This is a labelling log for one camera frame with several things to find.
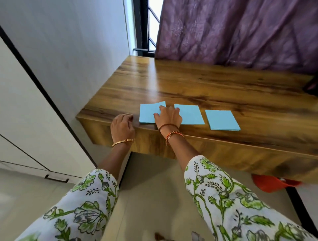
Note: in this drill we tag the person's left hand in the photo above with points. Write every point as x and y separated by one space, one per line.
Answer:
123 129

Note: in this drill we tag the blue sticky pad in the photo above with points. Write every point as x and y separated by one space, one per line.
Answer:
147 113
222 120
191 114

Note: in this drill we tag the black mesh pen holder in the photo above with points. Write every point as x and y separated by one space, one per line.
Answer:
311 85

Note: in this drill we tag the black floor strip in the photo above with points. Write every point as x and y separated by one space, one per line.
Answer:
125 168

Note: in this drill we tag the orange bucket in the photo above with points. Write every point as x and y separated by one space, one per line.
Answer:
270 183

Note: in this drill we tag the right floral white green sleeve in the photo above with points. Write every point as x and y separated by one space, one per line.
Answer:
236 206

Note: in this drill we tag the floral white green sleeve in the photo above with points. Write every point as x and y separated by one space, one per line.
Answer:
74 211
236 206

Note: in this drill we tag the black wall trim strip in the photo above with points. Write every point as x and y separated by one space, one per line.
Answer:
49 99

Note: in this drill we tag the black window frame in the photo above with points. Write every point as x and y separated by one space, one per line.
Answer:
140 24

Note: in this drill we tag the floral white green dress front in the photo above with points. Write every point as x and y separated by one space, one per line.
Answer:
197 237

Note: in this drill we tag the left floral white green sleeve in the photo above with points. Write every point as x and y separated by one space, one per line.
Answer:
74 211

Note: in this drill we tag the purple patterned curtain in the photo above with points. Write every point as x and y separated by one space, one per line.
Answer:
236 29

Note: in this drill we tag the window grille bars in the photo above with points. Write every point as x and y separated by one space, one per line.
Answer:
154 15

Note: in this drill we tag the person's right hand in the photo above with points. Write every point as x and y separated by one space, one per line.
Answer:
169 116

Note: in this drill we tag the wooden desk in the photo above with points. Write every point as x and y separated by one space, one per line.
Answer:
211 84

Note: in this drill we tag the gold bangle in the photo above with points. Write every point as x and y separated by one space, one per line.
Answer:
123 142

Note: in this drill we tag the person's left forearm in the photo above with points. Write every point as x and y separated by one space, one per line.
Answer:
114 161

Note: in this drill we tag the person's bare foot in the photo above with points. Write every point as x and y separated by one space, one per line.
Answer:
160 237

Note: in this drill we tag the person's right forearm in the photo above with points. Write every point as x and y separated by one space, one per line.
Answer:
181 151

